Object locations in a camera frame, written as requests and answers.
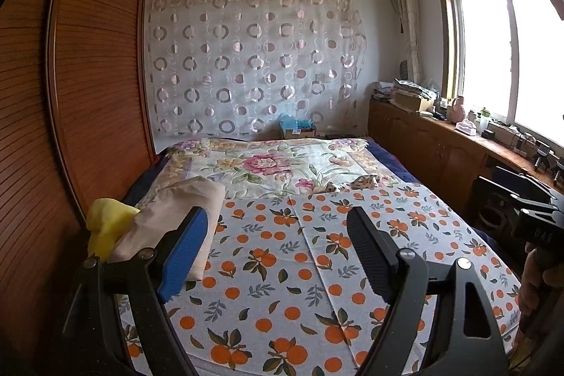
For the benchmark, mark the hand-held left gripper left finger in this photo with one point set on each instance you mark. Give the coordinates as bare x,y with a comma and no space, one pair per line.
185,257

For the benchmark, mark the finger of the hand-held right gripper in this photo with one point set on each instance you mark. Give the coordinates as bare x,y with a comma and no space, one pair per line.
498,186
524,182

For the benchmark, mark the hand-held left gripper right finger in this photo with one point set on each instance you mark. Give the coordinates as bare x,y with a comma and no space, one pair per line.
368,257

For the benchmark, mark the beige printed t-shirt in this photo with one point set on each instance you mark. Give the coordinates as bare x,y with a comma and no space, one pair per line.
176,200

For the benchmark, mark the person's right hand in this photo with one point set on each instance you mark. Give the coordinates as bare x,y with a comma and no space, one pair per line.
528,296

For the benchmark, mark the pink tissue box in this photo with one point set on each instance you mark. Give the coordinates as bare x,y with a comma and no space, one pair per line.
466,128

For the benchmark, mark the green lid bottle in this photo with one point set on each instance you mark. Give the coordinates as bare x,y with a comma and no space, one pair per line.
485,119

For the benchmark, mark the small crumpled printed cloth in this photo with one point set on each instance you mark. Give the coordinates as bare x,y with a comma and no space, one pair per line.
363,181

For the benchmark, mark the orange fruit print bed sheet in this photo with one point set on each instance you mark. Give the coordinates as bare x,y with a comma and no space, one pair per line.
286,270

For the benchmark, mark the yellow plush toy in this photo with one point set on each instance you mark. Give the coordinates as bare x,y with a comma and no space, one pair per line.
105,222

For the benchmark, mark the long wooden cabinet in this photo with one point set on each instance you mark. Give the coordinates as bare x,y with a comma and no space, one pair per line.
423,142

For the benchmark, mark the pink jug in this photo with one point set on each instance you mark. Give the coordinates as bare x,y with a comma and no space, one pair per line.
457,109

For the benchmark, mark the stack of papers and books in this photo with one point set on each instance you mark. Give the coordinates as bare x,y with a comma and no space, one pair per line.
409,94

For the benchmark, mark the wood framed window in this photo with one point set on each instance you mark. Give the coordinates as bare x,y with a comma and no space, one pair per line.
484,50

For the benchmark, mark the small cardboard box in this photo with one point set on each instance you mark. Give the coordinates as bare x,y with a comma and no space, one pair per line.
304,133

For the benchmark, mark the dark round object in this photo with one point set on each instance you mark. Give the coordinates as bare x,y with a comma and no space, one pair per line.
404,69

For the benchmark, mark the brown wooden wardrobe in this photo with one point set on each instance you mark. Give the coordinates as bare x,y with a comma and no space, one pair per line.
88,94

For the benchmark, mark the beige window curtain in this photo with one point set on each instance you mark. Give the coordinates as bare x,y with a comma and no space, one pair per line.
407,19

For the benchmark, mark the circle pattern sheer curtain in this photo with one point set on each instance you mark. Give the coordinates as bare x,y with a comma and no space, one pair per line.
246,59

